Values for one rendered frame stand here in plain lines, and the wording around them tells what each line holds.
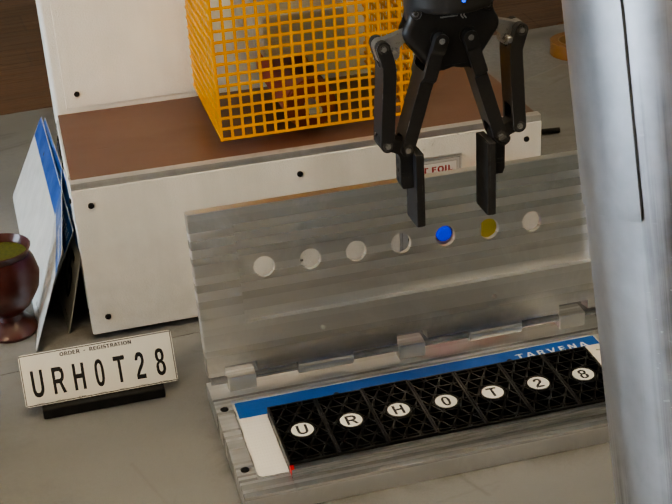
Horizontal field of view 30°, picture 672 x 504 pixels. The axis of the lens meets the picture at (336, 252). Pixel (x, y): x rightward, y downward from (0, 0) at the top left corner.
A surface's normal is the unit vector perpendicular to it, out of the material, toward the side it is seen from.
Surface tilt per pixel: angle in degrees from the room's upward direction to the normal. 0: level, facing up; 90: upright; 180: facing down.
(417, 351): 90
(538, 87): 0
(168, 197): 90
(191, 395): 0
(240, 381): 90
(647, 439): 90
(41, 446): 0
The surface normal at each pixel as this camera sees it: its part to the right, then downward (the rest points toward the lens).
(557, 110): -0.05, -0.89
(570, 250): 0.25, 0.25
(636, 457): -0.89, 0.26
